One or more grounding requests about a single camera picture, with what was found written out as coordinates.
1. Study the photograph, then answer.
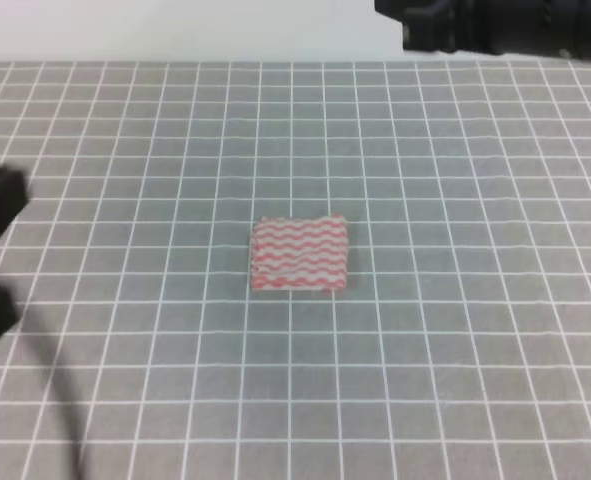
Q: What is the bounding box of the pink white wavy towel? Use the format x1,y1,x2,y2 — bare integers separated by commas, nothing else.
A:
250,215,349,292

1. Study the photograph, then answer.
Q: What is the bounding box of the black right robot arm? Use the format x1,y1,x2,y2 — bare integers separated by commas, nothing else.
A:
374,0,591,61

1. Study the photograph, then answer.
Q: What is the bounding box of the black left camera cable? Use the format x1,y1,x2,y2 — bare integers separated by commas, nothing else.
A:
22,304,89,480

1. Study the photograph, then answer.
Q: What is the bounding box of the grey checked tablecloth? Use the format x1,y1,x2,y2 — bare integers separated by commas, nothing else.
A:
0,61,591,479

